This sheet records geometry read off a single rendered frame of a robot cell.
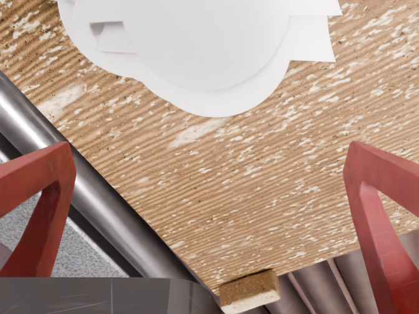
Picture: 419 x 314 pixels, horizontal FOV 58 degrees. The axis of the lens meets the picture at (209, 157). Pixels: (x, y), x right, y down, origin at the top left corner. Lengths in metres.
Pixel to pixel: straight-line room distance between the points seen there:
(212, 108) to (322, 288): 0.30
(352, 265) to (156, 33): 0.33
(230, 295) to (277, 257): 0.06
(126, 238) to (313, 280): 0.21
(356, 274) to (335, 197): 0.14
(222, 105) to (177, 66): 0.04
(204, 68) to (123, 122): 0.10
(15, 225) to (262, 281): 0.24
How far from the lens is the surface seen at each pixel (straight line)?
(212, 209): 0.33
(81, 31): 0.23
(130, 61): 0.22
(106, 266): 0.43
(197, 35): 0.19
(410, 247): 0.44
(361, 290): 0.48
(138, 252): 0.40
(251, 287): 0.39
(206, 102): 0.22
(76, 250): 0.42
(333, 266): 0.51
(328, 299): 0.48
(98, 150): 0.30
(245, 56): 0.19
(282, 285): 0.46
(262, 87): 0.21
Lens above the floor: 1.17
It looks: 54 degrees down
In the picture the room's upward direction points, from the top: 179 degrees clockwise
